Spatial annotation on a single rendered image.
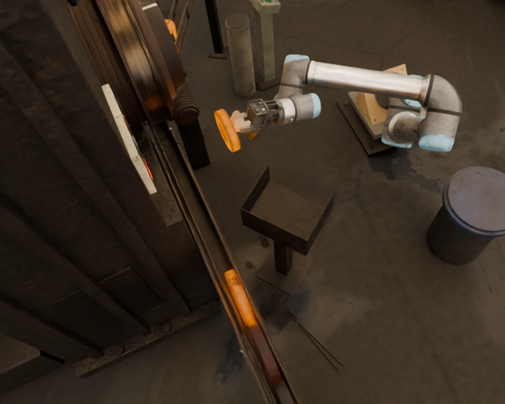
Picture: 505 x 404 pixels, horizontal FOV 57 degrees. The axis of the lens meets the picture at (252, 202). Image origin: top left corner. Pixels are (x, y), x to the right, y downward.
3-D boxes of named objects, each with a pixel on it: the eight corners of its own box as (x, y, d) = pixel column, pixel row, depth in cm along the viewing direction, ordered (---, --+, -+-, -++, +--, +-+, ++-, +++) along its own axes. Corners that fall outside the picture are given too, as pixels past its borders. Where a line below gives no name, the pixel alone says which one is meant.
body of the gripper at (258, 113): (246, 100, 164) (276, 94, 169) (241, 118, 171) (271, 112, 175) (255, 115, 160) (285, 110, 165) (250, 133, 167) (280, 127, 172)
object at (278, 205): (302, 302, 219) (307, 240, 156) (253, 276, 227) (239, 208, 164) (321, 265, 227) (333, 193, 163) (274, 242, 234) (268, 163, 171)
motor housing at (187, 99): (193, 176, 256) (171, 114, 209) (179, 147, 266) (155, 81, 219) (215, 167, 258) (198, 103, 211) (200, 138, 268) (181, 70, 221)
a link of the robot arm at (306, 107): (310, 115, 184) (325, 118, 175) (282, 121, 179) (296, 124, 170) (308, 91, 180) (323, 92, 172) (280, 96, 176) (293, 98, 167)
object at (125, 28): (166, 155, 157) (122, 48, 115) (124, 63, 178) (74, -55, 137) (184, 147, 158) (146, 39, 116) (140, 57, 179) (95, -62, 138)
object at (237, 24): (240, 100, 279) (230, 31, 233) (232, 86, 284) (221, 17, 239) (259, 93, 281) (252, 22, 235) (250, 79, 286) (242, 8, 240)
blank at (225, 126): (230, 139, 156) (239, 135, 157) (211, 103, 162) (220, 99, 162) (234, 159, 171) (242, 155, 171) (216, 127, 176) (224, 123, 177)
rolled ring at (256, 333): (256, 317, 140) (246, 322, 140) (283, 378, 135) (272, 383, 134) (256, 323, 158) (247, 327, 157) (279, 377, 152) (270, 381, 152)
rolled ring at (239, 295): (259, 328, 144) (249, 333, 144) (251, 314, 163) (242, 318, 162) (236, 272, 143) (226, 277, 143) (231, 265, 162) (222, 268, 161)
